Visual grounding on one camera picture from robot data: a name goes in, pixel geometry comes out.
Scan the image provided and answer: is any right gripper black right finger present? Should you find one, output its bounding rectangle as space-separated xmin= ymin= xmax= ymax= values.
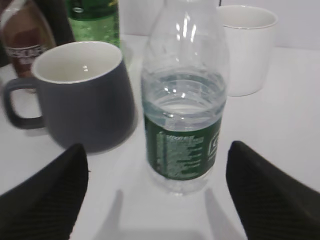
xmin=225 ymin=140 xmax=320 ymax=240

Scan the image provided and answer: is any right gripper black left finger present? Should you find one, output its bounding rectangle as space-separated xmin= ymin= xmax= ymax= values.
xmin=0 ymin=144 xmax=88 ymax=240

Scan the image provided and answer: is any clear water bottle green label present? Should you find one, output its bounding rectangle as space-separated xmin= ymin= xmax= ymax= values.
xmin=140 ymin=0 xmax=230 ymax=195

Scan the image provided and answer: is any dark grey ceramic mug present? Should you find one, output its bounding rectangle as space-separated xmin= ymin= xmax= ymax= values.
xmin=3 ymin=41 xmax=136 ymax=153

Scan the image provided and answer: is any brown Nescafe coffee bottle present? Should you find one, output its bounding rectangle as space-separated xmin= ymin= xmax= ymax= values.
xmin=0 ymin=0 xmax=56 ymax=78

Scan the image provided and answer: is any white ceramic mug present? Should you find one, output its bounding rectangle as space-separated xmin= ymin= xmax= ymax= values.
xmin=217 ymin=5 xmax=278 ymax=97

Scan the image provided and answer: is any green soda bottle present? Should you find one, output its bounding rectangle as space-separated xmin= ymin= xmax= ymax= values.
xmin=65 ymin=0 xmax=120 ymax=47

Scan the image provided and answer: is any cola bottle red label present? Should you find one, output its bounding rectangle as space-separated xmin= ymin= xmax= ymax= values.
xmin=35 ymin=0 xmax=75 ymax=46

